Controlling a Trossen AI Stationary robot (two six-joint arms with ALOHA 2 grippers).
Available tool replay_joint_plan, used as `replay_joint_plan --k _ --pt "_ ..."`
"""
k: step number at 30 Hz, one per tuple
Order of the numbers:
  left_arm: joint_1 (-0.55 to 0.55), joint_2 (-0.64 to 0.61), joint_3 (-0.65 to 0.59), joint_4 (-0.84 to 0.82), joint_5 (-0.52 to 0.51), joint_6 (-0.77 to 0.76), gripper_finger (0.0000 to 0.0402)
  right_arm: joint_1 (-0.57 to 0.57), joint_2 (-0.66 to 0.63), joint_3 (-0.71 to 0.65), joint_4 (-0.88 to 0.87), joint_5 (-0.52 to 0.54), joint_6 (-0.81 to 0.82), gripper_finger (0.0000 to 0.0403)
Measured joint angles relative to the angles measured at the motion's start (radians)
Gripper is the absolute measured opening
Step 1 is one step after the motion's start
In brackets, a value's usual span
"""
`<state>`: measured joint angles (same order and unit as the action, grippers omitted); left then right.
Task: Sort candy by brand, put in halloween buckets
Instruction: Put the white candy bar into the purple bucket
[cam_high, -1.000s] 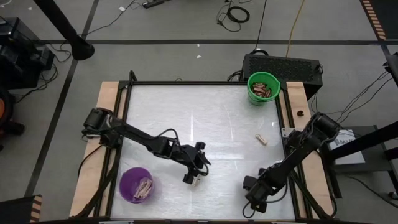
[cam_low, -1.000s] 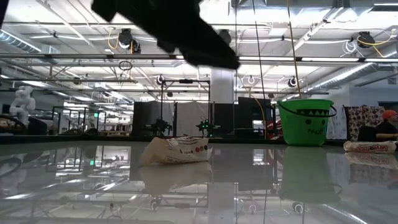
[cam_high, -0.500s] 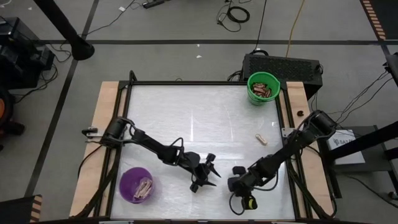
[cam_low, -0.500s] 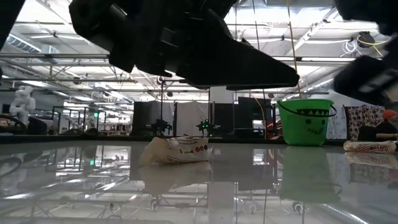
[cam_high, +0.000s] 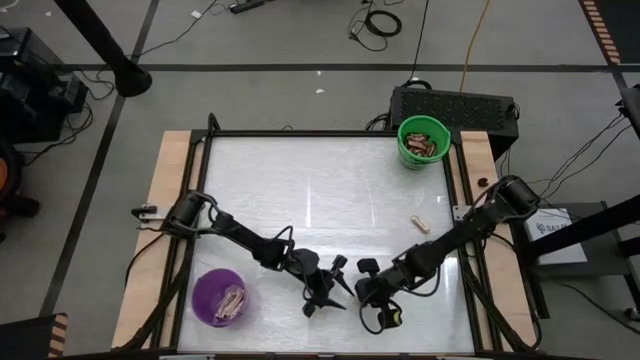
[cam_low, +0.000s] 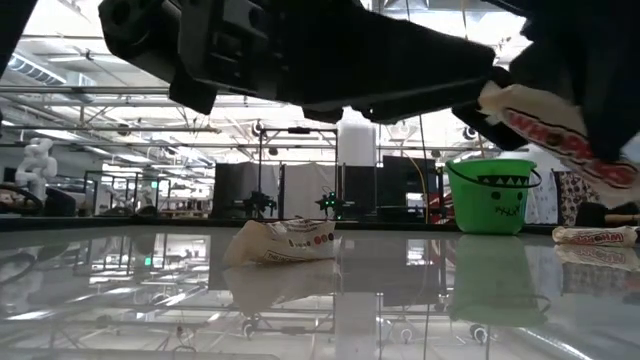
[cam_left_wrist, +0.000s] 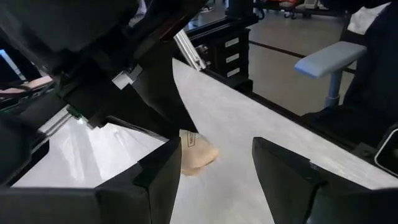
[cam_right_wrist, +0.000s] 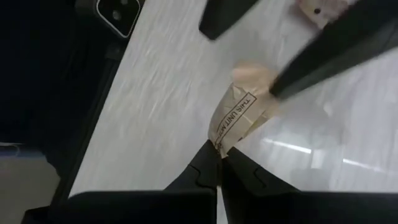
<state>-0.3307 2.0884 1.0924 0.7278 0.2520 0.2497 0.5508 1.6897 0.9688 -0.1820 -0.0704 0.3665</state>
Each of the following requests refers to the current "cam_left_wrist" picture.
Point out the white sheet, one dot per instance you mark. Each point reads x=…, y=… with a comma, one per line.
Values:
x=367, y=18

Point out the black office chair grey armrest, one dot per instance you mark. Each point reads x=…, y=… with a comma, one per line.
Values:
x=329, y=59

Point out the black drawer cabinet white labels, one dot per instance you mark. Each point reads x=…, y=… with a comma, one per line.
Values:
x=217, y=49

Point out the beige PayDay candy bar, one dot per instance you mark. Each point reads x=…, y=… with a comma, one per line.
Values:
x=199, y=155

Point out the plywood board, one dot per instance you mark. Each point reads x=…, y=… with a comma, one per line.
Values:
x=34, y=83

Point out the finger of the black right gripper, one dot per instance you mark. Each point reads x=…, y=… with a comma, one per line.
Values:
x=168, y=102
x=105, y=109

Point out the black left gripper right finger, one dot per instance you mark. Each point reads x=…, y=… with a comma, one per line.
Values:
x=311, y=199

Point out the silver aluminium extrusion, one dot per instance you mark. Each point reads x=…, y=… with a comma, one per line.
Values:
x=189, y=49

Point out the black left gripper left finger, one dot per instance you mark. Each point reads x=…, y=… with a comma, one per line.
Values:
x=124, y=202

